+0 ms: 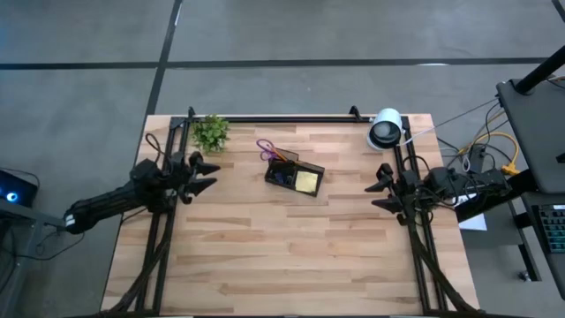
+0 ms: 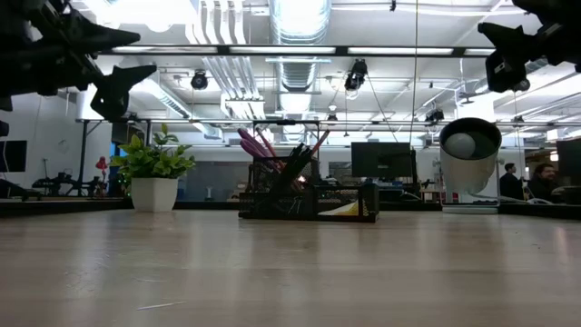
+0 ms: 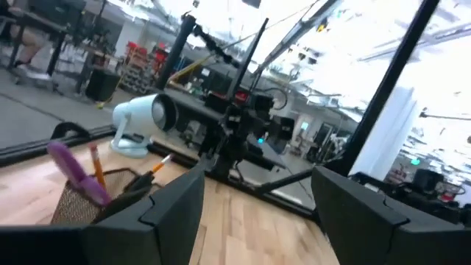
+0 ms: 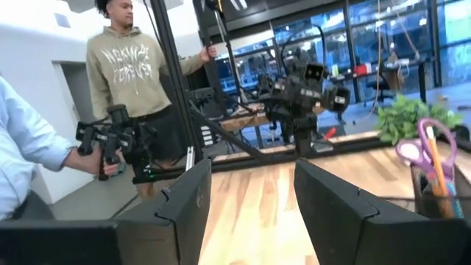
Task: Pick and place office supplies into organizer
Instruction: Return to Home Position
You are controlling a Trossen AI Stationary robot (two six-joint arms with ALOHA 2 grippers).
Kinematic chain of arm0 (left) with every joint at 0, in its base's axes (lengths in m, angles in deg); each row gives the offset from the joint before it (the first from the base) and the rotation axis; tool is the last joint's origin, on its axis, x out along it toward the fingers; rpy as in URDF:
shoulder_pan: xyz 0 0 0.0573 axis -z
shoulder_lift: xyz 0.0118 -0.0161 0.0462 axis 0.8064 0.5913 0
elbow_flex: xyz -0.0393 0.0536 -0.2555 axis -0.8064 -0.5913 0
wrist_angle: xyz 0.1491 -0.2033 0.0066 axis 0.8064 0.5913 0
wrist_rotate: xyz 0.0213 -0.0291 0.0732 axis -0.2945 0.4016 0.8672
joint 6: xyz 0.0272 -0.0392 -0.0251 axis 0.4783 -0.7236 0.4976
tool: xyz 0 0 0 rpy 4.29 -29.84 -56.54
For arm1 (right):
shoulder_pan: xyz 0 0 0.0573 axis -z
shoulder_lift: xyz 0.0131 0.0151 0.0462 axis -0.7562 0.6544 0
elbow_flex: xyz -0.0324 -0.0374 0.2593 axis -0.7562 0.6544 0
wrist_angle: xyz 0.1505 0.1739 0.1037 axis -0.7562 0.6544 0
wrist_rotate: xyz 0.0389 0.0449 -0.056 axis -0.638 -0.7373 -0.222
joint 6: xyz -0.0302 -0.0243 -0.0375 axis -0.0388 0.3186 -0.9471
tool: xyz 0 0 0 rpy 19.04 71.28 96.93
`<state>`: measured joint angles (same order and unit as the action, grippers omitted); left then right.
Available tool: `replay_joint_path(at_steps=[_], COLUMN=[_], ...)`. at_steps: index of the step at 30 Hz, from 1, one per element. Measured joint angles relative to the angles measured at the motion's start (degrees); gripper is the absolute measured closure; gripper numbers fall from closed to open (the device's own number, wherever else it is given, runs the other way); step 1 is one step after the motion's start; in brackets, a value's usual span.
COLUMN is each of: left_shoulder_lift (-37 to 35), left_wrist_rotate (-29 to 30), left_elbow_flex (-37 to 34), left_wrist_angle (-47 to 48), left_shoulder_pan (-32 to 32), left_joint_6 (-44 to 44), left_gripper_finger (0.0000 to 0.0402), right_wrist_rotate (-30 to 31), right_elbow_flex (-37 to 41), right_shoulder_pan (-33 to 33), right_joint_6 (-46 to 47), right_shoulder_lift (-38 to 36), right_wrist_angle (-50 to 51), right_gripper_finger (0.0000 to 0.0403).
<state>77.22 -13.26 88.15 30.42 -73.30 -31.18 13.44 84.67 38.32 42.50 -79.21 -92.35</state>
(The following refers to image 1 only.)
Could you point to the small green artificial plant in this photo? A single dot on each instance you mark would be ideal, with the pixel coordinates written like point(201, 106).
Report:
point(210, 131)

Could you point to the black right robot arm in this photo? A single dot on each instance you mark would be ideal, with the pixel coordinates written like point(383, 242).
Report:
point(446, 179)

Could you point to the black desk pole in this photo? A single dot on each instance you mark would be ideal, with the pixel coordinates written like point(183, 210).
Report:
point(540, 70)

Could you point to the black computer with blue light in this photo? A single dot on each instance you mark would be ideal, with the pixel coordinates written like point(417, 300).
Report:
point(17, 187)

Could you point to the black side desk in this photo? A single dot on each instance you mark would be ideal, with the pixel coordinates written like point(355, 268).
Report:
point(538, 132)

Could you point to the white round camera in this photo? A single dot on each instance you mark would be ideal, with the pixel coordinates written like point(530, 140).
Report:
point(385, 130)

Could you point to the black keyboard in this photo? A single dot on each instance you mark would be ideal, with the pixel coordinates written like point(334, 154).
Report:
point(554, 227)

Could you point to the yellow sticky note pad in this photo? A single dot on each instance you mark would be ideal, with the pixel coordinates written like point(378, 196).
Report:
point(306, 182)

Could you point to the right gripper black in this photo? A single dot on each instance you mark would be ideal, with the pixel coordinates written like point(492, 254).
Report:
point(404, 194)

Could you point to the black power adapter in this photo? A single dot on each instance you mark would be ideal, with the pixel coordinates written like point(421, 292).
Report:
point(476, 154)

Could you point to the black aluminium table frame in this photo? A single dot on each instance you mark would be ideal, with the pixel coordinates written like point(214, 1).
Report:
point(287, 119)

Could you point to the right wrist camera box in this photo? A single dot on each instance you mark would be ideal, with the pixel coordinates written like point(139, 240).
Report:
point(385, 170)

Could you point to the black mesh desk organizer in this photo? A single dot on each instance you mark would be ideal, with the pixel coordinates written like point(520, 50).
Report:
point(309, 167)

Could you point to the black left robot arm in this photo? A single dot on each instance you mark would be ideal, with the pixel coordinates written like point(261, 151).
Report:
point(115, 201)

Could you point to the grey equipment stand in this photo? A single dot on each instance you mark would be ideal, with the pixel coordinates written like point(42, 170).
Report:
point(22, 216)

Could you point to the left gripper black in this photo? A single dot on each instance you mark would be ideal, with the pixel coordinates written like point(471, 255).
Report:
point(180, 176)

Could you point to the white paper sheet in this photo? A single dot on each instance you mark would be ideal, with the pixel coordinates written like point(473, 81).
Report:
point(474, 223)

